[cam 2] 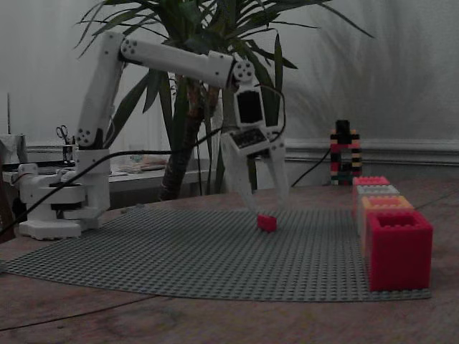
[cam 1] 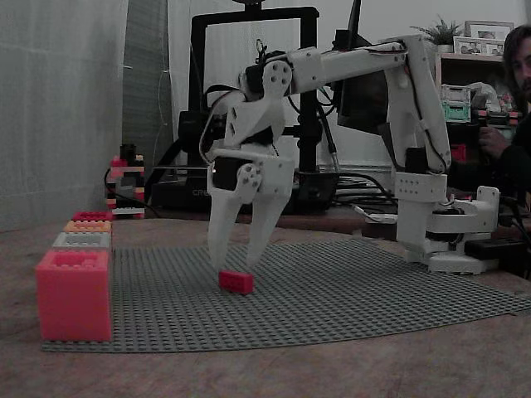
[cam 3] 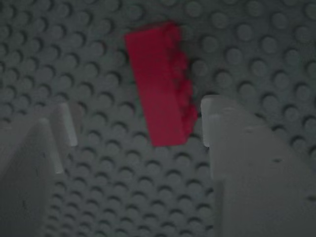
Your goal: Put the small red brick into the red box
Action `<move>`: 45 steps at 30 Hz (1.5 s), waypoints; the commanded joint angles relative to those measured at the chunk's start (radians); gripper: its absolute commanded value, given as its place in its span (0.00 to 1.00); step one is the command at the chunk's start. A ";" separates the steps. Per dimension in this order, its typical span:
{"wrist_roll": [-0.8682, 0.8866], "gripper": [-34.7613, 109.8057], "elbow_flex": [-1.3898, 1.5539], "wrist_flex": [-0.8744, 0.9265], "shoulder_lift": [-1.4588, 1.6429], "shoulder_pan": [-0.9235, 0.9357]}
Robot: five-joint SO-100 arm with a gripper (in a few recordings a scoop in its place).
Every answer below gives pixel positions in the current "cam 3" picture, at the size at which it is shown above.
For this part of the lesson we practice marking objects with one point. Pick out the red Lego brick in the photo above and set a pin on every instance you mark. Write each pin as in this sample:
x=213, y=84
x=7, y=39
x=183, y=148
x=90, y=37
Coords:
x=158, y=84

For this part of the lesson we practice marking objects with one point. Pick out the gray Lego baseplate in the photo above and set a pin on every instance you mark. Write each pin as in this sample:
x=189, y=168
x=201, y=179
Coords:
x=74, y=49

